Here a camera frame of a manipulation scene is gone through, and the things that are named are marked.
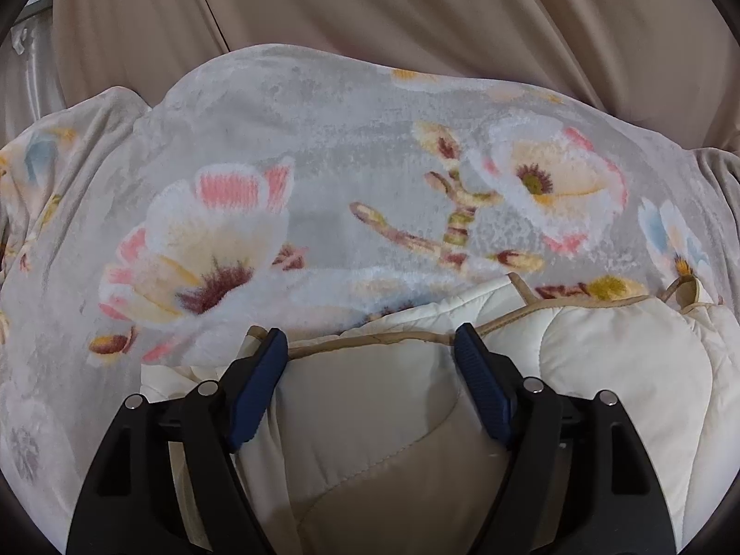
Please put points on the grey floral blanket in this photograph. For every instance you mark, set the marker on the grey floral blanket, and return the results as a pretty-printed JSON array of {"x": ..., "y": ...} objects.
[{"x": 347, "y": 185}]

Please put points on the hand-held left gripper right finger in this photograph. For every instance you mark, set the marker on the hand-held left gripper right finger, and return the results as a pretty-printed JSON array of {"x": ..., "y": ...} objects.
[{"x": 483, "y": 384}]

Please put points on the cream quilted jacket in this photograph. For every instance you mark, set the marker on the cream quilted jacket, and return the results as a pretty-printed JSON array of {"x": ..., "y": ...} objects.
[{"x": 607, "y": 393}]

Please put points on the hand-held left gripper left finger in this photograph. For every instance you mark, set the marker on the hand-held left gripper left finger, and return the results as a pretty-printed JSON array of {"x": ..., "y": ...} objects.
[{"x": 257, "y": 387}]

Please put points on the white satin curtain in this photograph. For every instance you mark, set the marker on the white satin curtain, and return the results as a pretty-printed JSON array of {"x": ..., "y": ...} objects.
[{"x": 32, "y": 63}]

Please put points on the grey metal bar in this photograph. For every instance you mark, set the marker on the grey metal bar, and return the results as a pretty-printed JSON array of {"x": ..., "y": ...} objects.
[{"x": 34, "y": 11}]

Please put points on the beige backdrop cloth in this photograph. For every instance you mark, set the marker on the beige backdrop cloth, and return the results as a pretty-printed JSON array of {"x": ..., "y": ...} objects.
[{"x": 404, "y": 11}]

